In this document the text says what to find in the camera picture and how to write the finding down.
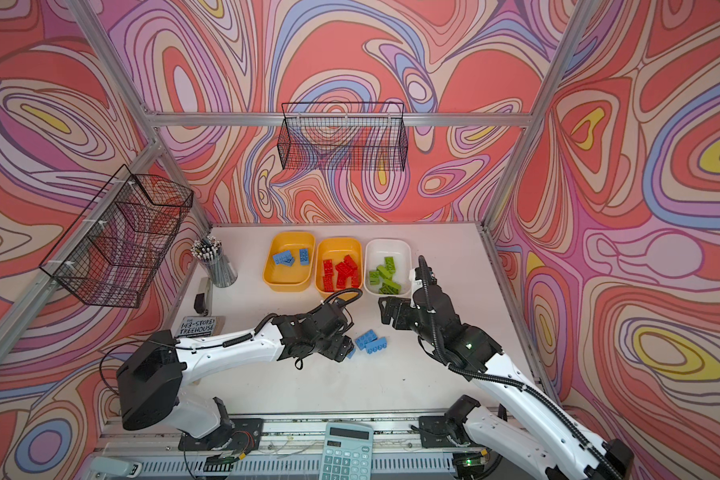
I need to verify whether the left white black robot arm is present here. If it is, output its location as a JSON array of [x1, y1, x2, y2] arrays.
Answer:
[[116, 288, 363, 450]]

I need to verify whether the yellow plastic bin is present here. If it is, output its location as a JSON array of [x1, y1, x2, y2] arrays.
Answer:
[[314, 237, 364, 298], [262, 231, 316, 293]]

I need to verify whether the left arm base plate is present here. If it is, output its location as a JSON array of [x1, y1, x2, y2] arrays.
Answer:
[[178, 418, 264, 453]]

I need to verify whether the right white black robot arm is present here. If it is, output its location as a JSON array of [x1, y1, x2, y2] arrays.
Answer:
[[379, 256, 634, 479]]

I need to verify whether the cup of pencils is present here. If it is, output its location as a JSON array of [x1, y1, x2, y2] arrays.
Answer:
[[191, 235, 238, 288]]

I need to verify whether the left yellow plastic bin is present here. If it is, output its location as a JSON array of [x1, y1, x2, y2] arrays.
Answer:
[[262, 231, 316, 293]]

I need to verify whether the middle yellow plastic bin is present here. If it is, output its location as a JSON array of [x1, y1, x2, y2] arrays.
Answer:
[[314, 237, 364, 298]]

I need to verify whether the left black wire basket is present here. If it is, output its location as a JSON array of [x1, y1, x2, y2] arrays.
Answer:
[[39, 165, 194, 309]]

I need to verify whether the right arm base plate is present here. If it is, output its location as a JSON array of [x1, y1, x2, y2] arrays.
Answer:
[[410, 415, 491, 451]]

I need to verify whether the black wire basket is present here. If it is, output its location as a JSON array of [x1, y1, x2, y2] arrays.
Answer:
[[277, 101, 409, 172], [39, 165, 194, 309]]

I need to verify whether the back black wire basket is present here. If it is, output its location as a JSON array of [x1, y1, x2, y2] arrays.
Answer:
[[277, 101, 409, 172]]

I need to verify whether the white plastic bin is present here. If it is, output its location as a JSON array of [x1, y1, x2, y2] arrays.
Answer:
[[364, 238, 412, 297]]

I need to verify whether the treehouse paperback book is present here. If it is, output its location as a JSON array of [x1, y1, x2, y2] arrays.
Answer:
[[175, 316, 224, 338]]

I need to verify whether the teal desk calculator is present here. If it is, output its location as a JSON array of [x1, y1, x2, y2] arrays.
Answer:
[[318, 422, 374, 480]]

